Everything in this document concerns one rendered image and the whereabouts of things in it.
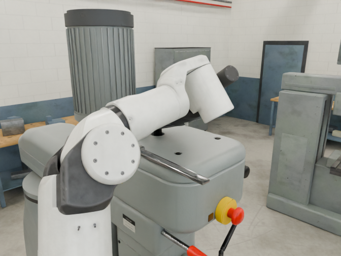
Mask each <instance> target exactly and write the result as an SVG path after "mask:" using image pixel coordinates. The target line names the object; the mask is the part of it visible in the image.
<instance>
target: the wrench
mask: <svg viewBox="0 0 341 256"><path fill-rule="evenodd" d="M139 146H140V152H141V156H143V157H145V158H147V159H149V160H151V161H153V162H155V163H157V164H159V165H161V166H164V167H166V168H168V169H170V170H172V171H174V172H176V173H178V174H180V175H182V176H184V177H186V178H188V179H190V180H192V181H195V182H197V183H199V184H201V185H204V184H206V183H209V181H210V179H209V178H206V177H204V176H202V175H200V174H198V173H195V172H193V171H191V170H189V169H186V168H184V167H182V166H180V165H178V164H175V163H173V162H171V161H169V160H167V159H164V158H162V157H160V156H158V155H155V154H153V153H151V152H149V151H147V150H145V147H144V146H142V145H140V144H139Z"/></svg>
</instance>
